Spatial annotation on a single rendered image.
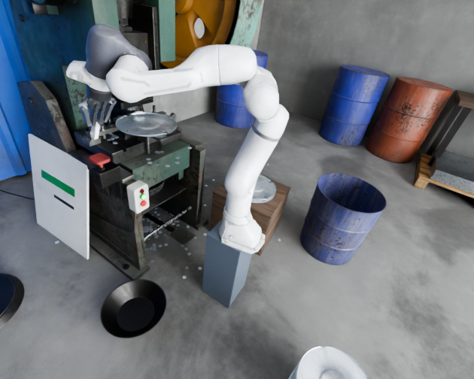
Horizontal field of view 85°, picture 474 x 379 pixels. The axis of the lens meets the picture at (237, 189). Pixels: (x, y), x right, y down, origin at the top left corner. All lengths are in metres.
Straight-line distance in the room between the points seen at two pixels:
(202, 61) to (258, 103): 0.19
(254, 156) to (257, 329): 0.93
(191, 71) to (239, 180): 0.39
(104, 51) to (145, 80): 0.14
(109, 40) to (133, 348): 1.23
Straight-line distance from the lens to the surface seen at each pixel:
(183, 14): 1.64
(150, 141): 1.38
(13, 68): 2.44
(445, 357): 1.91
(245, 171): 0.94
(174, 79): 0.79
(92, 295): 1.65
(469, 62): 4.15
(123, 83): 0.81
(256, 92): 0.79
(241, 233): 1.14
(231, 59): 0.82
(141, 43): 1.37
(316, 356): 1.26
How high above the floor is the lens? 1.32
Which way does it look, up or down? 35 degrees down
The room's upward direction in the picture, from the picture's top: 9 degrees clockwise
